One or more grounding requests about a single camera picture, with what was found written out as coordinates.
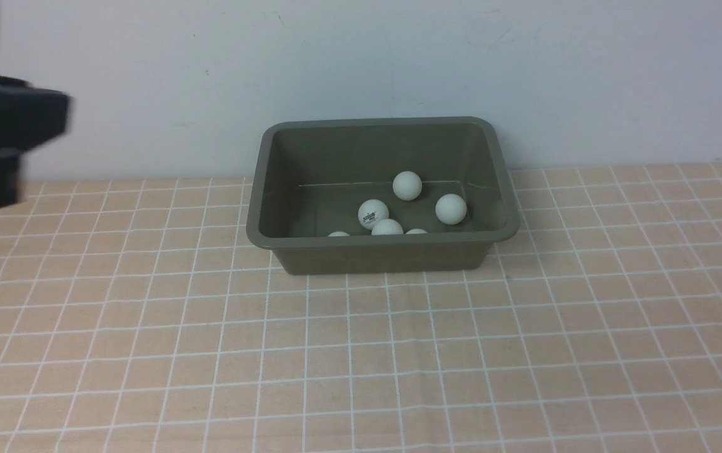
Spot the white logo table-tennis ball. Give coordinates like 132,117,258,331
357,199,390,230

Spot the olive green plastic bin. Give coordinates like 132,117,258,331
245,116,520,275

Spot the checkered peach tablecloth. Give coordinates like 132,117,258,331
0,164,722,452

